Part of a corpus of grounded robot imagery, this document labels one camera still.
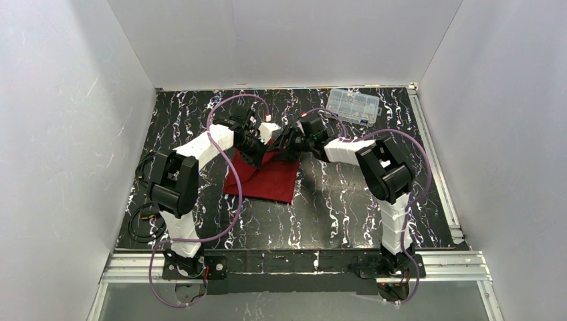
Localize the red cloth napkin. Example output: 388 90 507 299
232 151 300 204

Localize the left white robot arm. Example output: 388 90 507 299
147 109 280 275

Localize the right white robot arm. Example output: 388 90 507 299
267 114 415 275

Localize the clear plastic compartment box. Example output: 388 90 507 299
326 88 382 126

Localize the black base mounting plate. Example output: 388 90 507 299
159 249 427 300

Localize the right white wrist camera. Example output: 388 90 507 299
293 118 304 134

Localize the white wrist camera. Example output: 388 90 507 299
258 122 281 144
293 118 304 134

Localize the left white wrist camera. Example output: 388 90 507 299
258 122 281 144

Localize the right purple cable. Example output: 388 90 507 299
301 107 433 306

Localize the purple cable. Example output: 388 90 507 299
301 107 433 306
148 94 272 309

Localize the upper black coiled cable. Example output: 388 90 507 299
134 152 156 191

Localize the black coiled cable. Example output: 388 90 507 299
127 202 169 245
134 152 156 191

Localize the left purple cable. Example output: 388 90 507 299
148 94 272 309

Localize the lower black coiled cable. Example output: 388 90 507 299
127 202 169 245

